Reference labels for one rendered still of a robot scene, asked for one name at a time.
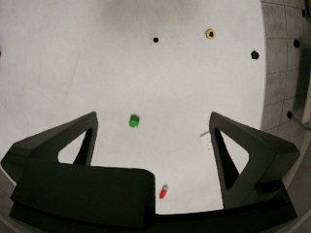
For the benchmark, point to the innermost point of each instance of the small yellow hex nut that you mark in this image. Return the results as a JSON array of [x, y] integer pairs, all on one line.
[[210, 34]]

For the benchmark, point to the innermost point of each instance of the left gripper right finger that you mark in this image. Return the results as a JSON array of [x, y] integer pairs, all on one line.
[[270, 158]]

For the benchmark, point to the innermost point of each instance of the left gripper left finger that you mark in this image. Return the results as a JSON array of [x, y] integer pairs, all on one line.
[[46, 145]]

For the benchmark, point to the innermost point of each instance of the green die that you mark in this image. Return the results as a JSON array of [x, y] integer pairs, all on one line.
[[134, 122]]

